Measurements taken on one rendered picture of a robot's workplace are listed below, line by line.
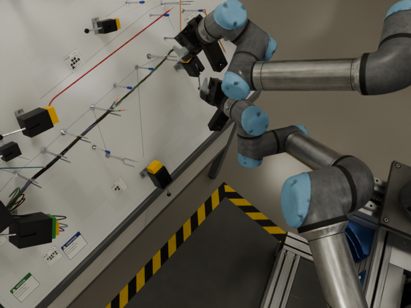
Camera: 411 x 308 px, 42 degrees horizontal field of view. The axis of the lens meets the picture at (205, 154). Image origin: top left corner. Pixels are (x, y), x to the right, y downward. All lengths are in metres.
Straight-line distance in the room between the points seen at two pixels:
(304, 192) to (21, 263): 0.84
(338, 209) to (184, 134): 0.76
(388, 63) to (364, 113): 2.07
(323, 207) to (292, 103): 1.99
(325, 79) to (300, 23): 2.30
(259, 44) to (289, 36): 2.04
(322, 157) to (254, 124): 0.22
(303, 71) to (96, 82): 0.63
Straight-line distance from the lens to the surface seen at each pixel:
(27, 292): 1.65
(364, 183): 1.25
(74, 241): 1.66
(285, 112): 3.10
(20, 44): 1.48
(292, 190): 1.20
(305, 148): 1.48
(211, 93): 1.68
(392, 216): 1.63
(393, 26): 1.29
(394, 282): 1.67
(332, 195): 1.21
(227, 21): 1.37
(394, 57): 1.22
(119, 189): 1.70
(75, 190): 1.61
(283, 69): 1.29
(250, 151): 1.55
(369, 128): 3.24
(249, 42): 1.41
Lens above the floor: 2.50
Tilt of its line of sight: 61 degrees down
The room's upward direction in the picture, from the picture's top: 18 degrees clockwise
